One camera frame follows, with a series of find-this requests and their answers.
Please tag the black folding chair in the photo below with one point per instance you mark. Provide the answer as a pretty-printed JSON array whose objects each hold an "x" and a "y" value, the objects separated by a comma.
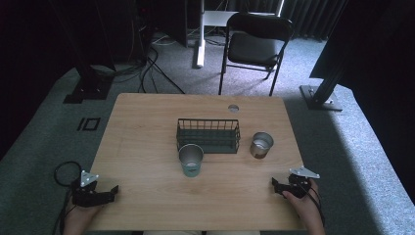
[{"x": 253, "y": 49}]

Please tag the teal metal cup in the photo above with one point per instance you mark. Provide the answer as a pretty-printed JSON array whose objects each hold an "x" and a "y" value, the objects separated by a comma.
[{"x": 191, "y": 168}]

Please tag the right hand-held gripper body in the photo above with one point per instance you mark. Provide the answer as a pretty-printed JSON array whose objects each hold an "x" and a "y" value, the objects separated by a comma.
[{"x": 301, "y": 186}]

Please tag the black stand with flat base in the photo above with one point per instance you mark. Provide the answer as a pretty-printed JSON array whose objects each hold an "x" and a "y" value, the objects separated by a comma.
[{"x": 88, "y": 88}]

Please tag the round grey table grommet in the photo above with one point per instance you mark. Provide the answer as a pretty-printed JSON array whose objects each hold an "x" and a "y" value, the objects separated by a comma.
[{"x": 233, "y": 108}]

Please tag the brown metal cup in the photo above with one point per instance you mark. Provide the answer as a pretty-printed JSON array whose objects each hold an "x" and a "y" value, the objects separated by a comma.
[{"x": 259, "y": 151}]

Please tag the person's right hand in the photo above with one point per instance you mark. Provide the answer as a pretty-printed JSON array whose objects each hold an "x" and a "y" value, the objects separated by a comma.
[{"x": 303, "y": 209}]

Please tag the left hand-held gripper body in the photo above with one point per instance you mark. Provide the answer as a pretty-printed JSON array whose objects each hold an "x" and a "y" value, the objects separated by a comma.
[{"x": 85, "y": 196}]

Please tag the black stand with metal base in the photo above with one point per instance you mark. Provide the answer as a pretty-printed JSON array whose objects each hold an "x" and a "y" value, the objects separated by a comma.
[{"x": 321, "y": 98}]

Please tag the person's left hand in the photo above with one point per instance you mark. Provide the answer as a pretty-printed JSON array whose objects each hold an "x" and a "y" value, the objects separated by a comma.
[{"x": 80, "y": 219}]

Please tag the black cabinet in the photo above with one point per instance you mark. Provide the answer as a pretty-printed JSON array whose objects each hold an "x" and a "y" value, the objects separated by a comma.
[{"x": 173, "y": 23}]

